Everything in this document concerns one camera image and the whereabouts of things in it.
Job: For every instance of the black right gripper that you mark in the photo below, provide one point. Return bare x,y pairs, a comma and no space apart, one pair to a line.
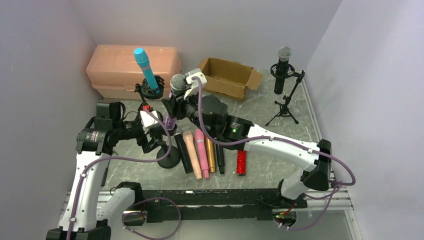
179,100

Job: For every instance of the beige toy microphone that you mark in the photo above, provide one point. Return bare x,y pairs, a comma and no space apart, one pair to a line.
189,142

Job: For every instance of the clip mount desk stand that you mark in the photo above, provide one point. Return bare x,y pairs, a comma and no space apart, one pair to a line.
169,154

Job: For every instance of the black microphone grey grille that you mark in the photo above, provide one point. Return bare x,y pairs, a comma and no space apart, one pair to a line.
183,151

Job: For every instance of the pink toy microphone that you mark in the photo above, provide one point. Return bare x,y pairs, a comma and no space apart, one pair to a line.
202,155

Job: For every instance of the slim black microphone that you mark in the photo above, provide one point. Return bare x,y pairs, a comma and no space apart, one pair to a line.
220,157

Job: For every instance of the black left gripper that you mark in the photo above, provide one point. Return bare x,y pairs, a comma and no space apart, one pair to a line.
151,135

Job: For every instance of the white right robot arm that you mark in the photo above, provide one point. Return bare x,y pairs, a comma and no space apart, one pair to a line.
312,159

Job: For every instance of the purple glitter microphone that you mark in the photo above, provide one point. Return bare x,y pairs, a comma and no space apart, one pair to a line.
177,87

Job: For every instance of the black microphone silver grille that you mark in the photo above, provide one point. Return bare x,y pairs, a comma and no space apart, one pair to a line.
282,69

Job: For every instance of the orange plastic storage box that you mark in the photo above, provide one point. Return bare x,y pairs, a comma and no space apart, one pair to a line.
113,70

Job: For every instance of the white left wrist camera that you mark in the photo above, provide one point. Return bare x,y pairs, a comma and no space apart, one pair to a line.
149,118

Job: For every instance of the shock mount desk stand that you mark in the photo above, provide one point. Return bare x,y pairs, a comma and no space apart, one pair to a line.
146,92

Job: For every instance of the gold microphone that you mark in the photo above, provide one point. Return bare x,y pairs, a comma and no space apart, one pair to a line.
210,152

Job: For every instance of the blue toy microphone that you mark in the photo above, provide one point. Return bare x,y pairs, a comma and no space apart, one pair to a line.
142,60

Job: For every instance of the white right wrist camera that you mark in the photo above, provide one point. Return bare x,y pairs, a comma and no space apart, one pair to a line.
195,81

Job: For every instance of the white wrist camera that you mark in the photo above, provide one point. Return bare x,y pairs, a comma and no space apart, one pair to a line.
195,81
149,118

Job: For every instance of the claw hammer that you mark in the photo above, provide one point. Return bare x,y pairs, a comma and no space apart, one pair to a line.
104,177

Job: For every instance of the black tripod microphone stand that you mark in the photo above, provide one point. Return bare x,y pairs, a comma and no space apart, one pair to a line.
284,110

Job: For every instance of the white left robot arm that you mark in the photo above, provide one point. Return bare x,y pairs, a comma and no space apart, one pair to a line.
82,220

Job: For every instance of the red glitter microphone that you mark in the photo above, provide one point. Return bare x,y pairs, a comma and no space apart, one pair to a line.
241,163

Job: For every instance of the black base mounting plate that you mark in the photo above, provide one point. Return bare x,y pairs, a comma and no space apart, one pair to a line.
215,204

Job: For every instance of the brown cardboard box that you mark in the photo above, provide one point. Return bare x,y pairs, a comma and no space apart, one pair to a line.
229,78

